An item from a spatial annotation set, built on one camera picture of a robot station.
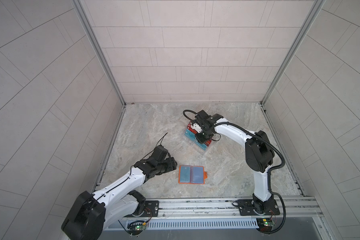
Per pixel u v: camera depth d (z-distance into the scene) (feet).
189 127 2.85
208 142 2.85
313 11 2.38
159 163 2.06
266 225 2.22
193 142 3.02
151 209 2.30
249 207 2.32
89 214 1.26
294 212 2.37
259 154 1.67
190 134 3.07
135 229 2.14
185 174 2.65
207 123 2.20
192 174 2.67
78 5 2.30
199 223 2.23
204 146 2.89
